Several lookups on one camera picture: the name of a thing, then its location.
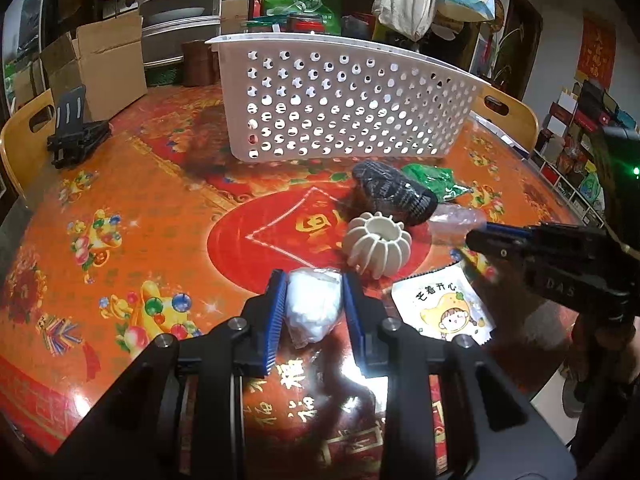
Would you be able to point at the grey stacked storage drawers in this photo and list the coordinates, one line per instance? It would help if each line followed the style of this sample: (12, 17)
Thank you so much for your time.
(180, 20)

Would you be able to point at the green printed shopping bag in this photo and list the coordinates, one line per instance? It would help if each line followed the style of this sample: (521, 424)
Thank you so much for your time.
(300, 0)

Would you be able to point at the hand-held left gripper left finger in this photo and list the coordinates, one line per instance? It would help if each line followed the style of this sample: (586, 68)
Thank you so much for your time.
(276, 320)

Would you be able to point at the brown wooden box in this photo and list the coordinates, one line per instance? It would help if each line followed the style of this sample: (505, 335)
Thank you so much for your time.
(200, 62)

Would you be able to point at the white ribbed round toy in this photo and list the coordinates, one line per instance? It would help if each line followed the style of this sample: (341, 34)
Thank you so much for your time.
(370, 250)

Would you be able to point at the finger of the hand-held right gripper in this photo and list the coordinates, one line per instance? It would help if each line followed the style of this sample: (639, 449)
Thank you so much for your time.
(505, 228)
(495, 246)

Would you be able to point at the red printed tablecloth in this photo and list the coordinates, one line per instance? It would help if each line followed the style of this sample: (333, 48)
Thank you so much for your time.
(150, 220)

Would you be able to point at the green plastic bag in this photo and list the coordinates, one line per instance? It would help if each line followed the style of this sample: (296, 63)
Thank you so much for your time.
(432, 177)

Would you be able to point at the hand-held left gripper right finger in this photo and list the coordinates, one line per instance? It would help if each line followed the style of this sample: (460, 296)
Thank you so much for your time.
(353, 320)

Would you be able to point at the white perforated plastic basket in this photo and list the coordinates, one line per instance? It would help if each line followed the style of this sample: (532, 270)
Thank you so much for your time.
(350, 100)

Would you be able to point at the black folding phone stand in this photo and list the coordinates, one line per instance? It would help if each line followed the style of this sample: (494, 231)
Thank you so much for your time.
(75, 135)

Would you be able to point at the red wall poster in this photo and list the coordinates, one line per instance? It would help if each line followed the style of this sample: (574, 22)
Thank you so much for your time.
(597, 50)

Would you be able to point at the black patterned pouch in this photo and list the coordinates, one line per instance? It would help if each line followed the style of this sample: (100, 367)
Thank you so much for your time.
(390, 190)

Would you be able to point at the beige canvas tote bag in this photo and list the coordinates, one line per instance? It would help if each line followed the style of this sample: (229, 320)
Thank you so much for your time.
(405, 0)

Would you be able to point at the open cardboard box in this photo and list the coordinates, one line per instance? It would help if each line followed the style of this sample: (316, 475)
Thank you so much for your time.
(105, 70)

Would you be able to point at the red lidded jar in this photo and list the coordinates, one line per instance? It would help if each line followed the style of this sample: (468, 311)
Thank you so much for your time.
(304, 23)

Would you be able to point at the white cartoon snack packet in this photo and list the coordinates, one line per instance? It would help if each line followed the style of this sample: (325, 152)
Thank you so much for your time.
(445, 310)

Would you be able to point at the clear pink plastic bag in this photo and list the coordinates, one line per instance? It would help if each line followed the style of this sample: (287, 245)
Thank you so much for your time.
(452, 222)

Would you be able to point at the shelf with boxes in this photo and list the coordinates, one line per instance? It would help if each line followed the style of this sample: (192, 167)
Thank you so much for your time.
(565, 160)

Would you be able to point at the white plastic bag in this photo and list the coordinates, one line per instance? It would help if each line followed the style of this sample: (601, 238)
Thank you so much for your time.
(315, 305)

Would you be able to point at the wooden chair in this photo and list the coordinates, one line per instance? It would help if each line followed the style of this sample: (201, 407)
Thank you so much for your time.
(20, 145)
(515, 120)

